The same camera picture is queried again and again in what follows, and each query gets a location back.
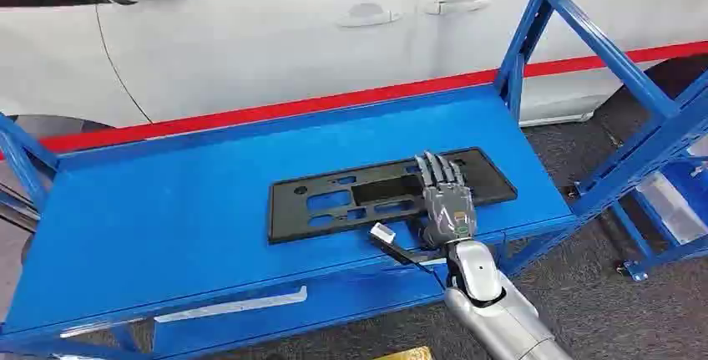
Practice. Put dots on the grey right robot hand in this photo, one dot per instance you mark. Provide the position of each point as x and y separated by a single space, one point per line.
447 211

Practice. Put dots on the black plastic plate frame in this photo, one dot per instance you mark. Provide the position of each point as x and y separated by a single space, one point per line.
332 219

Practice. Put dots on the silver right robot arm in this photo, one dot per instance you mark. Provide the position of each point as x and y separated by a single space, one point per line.
487 302

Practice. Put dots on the yellow floor marker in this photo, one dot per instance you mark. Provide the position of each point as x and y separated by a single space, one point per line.
406 354

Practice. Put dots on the white car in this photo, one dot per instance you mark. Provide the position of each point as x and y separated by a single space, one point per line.
249 53

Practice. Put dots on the blue metal shelf rack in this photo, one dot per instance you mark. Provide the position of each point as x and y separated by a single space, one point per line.
166 224

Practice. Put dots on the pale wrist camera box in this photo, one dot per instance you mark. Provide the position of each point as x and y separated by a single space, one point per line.
383 233

